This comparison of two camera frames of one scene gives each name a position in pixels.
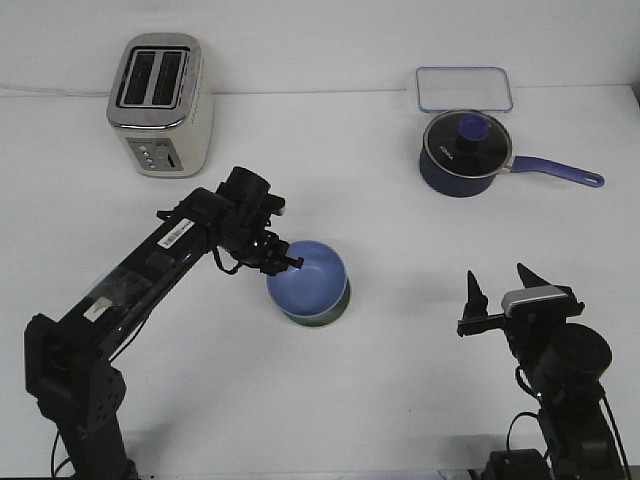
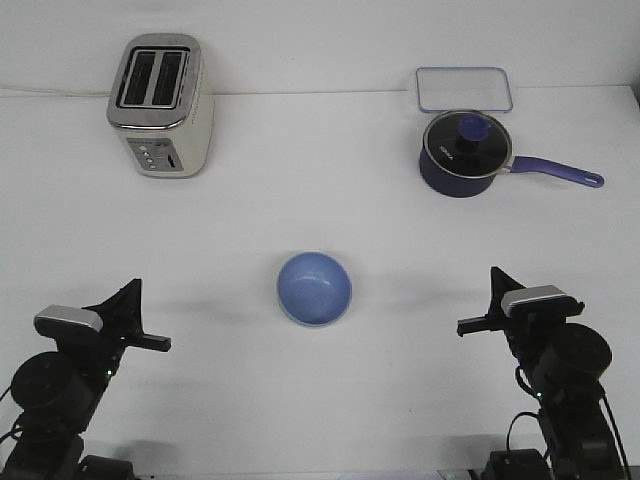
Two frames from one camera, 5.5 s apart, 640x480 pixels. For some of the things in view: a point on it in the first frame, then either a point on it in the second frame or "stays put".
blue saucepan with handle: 463,152 stays put
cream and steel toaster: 161,103 stays put
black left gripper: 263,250 -> 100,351
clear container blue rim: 463,89 stays put
